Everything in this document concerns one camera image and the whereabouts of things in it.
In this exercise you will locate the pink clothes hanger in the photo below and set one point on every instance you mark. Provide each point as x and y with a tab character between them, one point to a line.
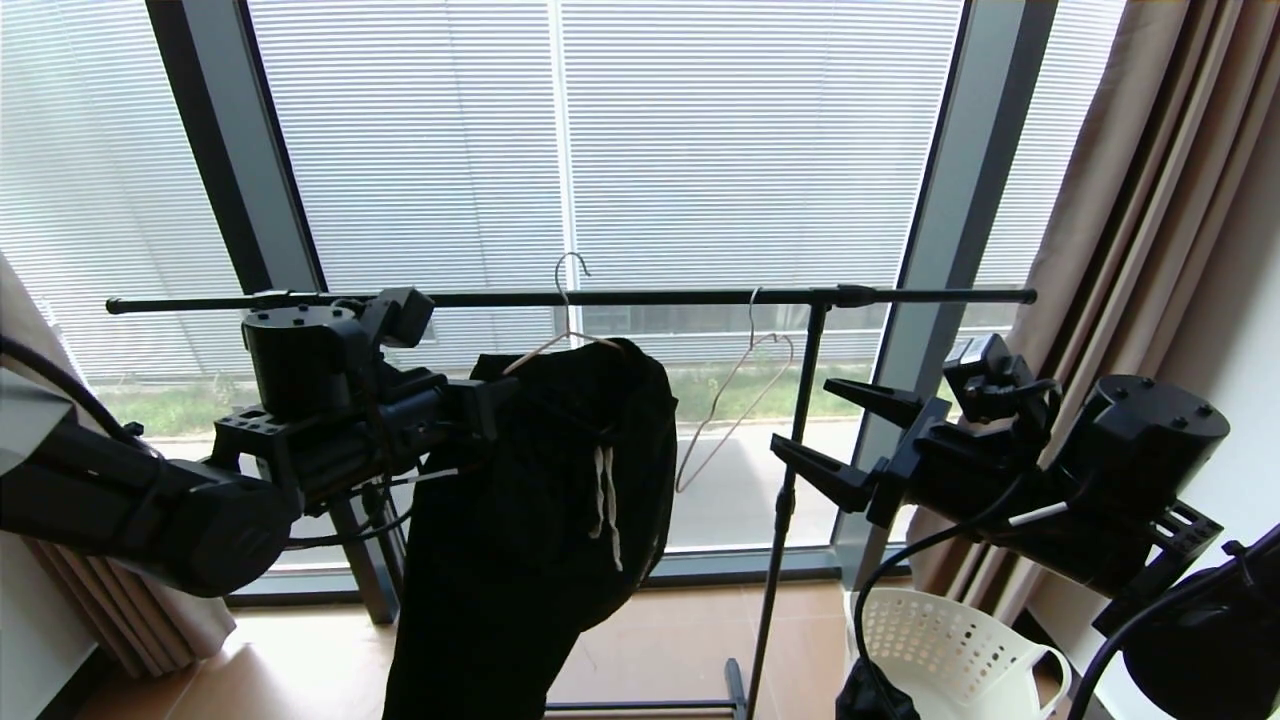
567	315
751	315

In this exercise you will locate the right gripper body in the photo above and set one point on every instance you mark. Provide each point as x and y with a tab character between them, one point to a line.
1000	500

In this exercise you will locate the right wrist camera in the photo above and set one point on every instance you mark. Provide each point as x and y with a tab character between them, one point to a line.
990	385

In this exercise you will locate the black clothes rack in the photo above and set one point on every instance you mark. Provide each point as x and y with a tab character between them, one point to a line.
700	297

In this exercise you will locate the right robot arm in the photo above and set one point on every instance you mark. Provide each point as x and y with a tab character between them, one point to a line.
1140	440

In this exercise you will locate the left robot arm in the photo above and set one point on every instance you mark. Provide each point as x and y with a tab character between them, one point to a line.
150	510

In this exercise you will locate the white laundry basket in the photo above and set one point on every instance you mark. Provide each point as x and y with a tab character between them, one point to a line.
960	650

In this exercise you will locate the black shorts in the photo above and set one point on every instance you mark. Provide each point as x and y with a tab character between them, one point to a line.
520	550

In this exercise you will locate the window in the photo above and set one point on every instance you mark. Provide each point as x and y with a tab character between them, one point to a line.
700	150

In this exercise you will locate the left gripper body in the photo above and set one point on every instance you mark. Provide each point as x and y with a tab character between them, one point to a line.
400	430

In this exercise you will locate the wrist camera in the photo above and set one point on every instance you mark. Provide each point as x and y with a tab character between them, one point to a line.
400	315
990	385

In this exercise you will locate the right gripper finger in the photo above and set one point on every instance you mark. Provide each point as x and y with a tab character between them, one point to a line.
840	480
885	405

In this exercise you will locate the brown curtain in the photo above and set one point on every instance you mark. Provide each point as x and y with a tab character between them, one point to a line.
1130	200
130	625

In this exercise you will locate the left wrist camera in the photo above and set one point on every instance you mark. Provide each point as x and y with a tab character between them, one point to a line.
400	315

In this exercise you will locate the black garment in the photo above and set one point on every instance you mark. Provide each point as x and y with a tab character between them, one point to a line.
875	695

